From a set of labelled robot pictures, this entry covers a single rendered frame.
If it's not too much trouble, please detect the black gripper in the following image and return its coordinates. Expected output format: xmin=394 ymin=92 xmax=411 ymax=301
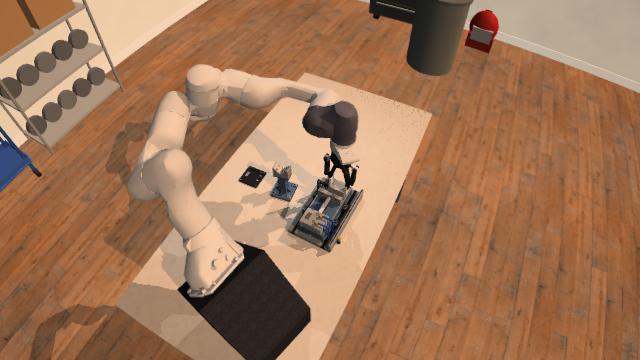
xmin=323 ymin=150 xmax=359 ymax=196

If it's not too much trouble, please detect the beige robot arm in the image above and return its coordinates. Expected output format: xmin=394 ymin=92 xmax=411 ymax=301
xmin=127 ymin=64 xmax=360 ymax=298

